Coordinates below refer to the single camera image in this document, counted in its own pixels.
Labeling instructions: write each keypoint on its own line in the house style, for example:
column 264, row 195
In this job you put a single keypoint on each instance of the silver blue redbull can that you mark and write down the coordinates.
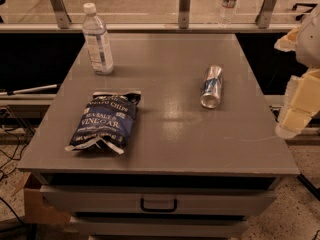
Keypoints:
column 211, row 91

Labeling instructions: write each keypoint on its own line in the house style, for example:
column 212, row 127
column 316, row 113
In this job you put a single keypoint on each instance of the background water bottle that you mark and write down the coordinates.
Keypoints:
column 227, row 12

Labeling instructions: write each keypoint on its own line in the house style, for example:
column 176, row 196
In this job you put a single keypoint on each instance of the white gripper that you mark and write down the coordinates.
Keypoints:
column 310, row 41

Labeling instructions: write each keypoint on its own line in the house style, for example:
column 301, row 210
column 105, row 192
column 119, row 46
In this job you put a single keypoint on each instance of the middle metal railing post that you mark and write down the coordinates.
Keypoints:
column 183, row 14

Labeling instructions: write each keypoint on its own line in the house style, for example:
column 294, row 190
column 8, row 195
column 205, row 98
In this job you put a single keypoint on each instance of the right metal railing post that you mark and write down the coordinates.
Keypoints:
column 264, row 17

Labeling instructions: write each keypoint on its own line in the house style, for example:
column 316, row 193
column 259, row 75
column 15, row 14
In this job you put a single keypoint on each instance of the cardboard box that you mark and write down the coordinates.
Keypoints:
column 36, row 208

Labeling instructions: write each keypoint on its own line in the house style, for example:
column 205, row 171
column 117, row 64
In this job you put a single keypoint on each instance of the left metal railing post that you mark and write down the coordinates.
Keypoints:
column 62, row 19

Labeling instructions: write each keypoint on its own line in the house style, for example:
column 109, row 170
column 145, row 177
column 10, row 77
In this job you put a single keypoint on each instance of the blue potato chips bag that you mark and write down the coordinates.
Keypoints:
column 107, row 122

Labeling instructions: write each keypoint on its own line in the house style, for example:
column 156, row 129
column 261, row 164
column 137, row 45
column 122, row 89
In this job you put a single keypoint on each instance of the clear plastic water bottle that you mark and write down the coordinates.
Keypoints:
column 97, row 41

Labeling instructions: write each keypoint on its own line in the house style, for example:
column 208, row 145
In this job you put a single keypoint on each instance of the white rod with black tip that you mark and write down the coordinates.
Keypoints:
column 29, row 90

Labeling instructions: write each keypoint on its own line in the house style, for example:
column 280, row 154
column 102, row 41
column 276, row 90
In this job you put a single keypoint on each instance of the metal railing post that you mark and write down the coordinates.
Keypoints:
column 62, row 19
column 183, row 14
column 264, row 17

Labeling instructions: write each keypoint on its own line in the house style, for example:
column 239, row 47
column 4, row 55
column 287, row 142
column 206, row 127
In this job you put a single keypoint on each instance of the black drawer handle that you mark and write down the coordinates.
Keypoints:
column 158, row 206

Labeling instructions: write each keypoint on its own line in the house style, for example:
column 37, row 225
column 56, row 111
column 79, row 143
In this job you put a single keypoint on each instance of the grey upper drawer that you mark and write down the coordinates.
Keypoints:
column 191, row 201

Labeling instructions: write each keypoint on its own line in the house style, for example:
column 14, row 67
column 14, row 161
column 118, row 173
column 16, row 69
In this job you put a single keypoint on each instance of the grey drawer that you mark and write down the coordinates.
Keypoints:
column 156, row 227
column 191, row 201

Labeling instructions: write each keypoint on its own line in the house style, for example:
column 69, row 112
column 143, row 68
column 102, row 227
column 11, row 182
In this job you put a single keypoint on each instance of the grey lower drawer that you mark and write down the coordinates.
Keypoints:
column 156, row 227

